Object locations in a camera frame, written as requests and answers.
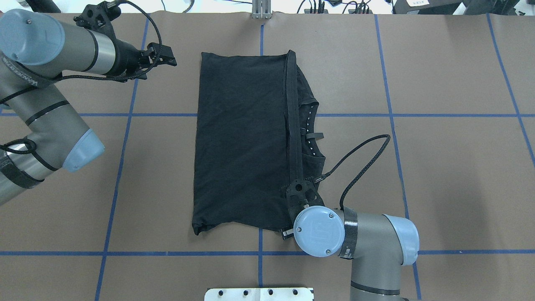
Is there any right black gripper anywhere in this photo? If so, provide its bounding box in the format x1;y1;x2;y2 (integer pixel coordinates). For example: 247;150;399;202
281;195;325;241

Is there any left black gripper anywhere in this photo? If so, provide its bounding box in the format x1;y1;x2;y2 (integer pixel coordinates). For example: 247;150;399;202
111;40;177;79

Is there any black graphic t-shirt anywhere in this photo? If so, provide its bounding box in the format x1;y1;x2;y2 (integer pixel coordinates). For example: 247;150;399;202
192;50;326;235

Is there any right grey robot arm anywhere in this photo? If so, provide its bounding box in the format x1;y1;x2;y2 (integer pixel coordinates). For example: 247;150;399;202
280;204;420;301

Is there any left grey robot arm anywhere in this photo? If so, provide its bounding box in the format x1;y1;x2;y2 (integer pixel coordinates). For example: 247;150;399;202
1;0;176;204

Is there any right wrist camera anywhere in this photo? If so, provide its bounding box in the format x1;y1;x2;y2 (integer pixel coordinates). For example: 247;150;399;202
281;177;318;202

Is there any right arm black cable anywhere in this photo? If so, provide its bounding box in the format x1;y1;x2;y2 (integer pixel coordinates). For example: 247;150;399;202
311;134;391;212

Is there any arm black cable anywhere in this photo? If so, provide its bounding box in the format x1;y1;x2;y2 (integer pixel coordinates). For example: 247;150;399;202
0;0;163;172
311;134;391;212

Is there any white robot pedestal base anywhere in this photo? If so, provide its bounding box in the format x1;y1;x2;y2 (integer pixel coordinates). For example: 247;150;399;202
204;287;315;301

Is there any aluminium frame post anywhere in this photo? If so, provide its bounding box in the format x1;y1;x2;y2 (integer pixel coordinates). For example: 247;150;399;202
252;0;273;20

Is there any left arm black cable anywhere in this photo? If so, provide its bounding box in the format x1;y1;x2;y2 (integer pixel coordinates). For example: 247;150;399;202
0;0;163;172

